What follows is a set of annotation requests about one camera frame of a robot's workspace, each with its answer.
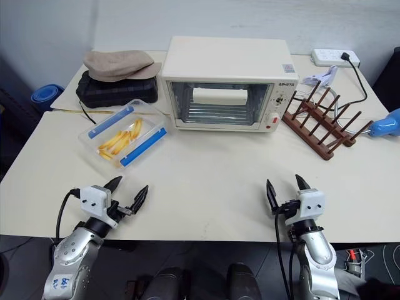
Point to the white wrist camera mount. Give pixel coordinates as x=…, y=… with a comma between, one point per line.
x=92, y=200
x=312, y=203

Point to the black chair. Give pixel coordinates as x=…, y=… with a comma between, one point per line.
x=392, y=78

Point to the white plastic clip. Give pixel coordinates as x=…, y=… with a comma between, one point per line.
x=325, y=76

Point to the dark rounded shape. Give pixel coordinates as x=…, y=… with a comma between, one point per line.
x=167, y=284
x=243, y=282

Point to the black quilted bag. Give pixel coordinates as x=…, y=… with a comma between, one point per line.
x=115, y=92

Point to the white power strip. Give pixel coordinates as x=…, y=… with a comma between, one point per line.
x=328, y=56

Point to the light blue plastic appliance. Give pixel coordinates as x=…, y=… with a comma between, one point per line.
x=387, y=125

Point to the black control knob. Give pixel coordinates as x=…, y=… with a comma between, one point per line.
x=279, y=100

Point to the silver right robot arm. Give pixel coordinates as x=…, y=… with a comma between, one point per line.
x=318, y=253

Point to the clear container with blue clips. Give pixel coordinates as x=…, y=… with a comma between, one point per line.
x=147, y=109

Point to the beige flat cap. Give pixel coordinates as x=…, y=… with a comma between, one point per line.
x=118, y=62

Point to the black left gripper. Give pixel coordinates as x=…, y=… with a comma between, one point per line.
x=117, y=210

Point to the blue rolled mat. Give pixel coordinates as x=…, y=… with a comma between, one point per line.
x=43, y=95

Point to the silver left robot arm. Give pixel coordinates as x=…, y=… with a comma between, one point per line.
x=70, y=250

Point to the cream toaster oven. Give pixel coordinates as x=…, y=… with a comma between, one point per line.
x=228, y=59

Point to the brown wooden dish rack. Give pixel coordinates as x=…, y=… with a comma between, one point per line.
x=307, y=136

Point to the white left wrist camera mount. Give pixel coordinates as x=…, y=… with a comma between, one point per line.
x=92, y=200

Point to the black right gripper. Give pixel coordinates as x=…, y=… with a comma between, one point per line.
x=290, y=208

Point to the red and grey tool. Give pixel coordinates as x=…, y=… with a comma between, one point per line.
x=353, y=254

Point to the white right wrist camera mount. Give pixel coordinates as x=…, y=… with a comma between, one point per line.
x=312, y=203

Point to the yellow french fry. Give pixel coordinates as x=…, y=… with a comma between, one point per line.
x=111, y=142
x=138, y=125
x=105, y=155
x=120, y=145
x=134, y=132

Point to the yellow wooden ruler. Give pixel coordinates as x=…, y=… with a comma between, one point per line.
x=93, y=111

